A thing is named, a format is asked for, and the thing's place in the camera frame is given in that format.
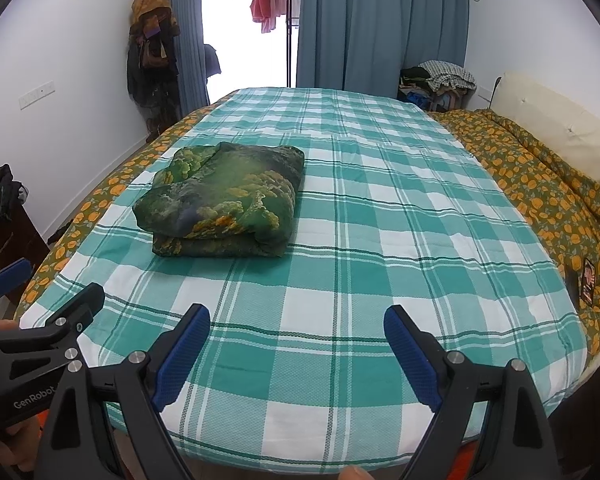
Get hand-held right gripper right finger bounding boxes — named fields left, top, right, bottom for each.
left=383, top=304, right=563, bottom=480

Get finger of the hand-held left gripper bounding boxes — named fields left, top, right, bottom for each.
left=0, top=257, right=33, bottom=333
left=0, top=282, right=107, bottom=377

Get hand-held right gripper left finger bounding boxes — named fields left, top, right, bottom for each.
left=34, top=303, right=212, bottom=480

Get green landscape print garment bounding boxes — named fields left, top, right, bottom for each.
left=132, top=142, right=306, bottom=259

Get pile of clothes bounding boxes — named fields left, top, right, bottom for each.
left=399, top=60, right=478, bottom=113

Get person's left hand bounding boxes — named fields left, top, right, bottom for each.
left=0, top=320, right=46, bottom=473

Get dark wooden cabinet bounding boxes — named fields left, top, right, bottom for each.
left=0, top=205, right=51, bottom=306

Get teal white checked blanket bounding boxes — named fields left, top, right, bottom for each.
left=19, top=87, right=588, bottom=463

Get orange floral green quilt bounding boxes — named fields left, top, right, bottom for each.
left=15, top=107, right=600, bottom=361

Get cream padded headboard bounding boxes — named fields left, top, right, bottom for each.
left=490, top=71, right=600, bottom=198

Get dark jacket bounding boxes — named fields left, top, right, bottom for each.
left=203, top=44, right=222, bottom=78

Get blue grey curtain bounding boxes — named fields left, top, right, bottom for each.
left=152, top=0, right=208, bottom=116
left=296, top=0, right=470, bottom=103

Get pink hanging garment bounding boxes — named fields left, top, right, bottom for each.
left=250, top=0, right=287, bottom=34

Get clothes hanging on wall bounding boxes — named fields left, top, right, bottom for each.
left=126, top=0, right=182, bottom=136

